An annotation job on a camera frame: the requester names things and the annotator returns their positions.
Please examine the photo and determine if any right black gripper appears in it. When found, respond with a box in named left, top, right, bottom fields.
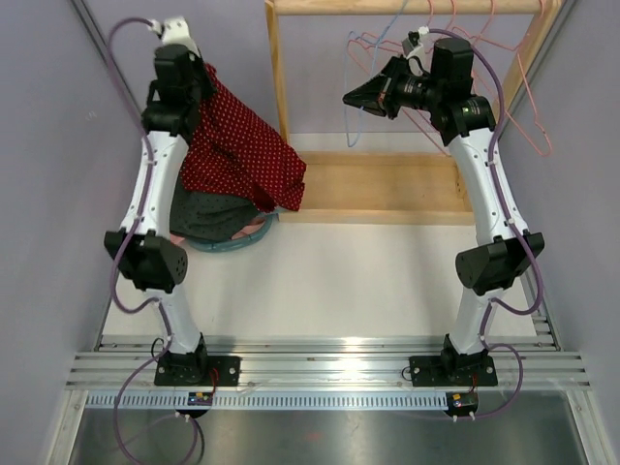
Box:
left=343, top=55, right=442, bottom=121

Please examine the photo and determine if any wooden clothes rack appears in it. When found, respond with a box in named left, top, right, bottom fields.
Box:
left=264, top=1, right=565, bottom=226

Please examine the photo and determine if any pink skirt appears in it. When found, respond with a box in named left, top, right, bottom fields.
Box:
left=170, top=217, right=266, bottom=245

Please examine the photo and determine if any blue wire hanger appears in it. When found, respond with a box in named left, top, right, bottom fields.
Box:
left=343, top=1, right=408, bottom=148

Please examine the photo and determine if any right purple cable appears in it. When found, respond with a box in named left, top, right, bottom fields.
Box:
left=428, top=27, right=546, bottom=418

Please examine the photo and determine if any aluminium mounting rail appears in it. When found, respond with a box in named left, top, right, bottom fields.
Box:
left=67, top=333, right=591, bottom=390

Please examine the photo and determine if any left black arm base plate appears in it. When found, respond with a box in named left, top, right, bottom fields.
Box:
left=154, top=356, right=241, bottom=388

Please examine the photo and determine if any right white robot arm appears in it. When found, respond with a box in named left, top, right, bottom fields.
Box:
left=343, top=30, right=544, bottom=388

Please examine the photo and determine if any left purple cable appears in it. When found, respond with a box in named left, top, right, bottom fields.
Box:
left=107, top=16, right=204, bottom=465

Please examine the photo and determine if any purple cable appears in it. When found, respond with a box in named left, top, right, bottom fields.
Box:
left=428, top=27, right=546, bottom=418
left=107, top=16, right=204, bottom=465

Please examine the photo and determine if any dark grey dotted skirt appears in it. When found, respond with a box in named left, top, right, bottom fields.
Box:
left=170, top=178, right=259, bottom=242

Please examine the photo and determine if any teal plastic basin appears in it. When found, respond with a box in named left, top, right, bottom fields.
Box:
left=184, top=212, right=279, bottom=254

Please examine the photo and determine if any white slotted cable duct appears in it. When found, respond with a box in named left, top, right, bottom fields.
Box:
left=85, top=389, right=448, bottom=411

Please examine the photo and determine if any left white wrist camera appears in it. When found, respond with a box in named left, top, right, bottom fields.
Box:
left=148, top=16, right=200, bottom=55

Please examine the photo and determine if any red polka dot skirt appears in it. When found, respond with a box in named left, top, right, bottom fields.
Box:
left=180, top=63, right=306, bottom=212

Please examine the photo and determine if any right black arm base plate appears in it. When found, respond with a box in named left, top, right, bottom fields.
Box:
left=409, top=353, right=499, bottom=388

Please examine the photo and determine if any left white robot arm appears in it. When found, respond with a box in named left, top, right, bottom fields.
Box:
left=104, top=44, right=215, bottom=385

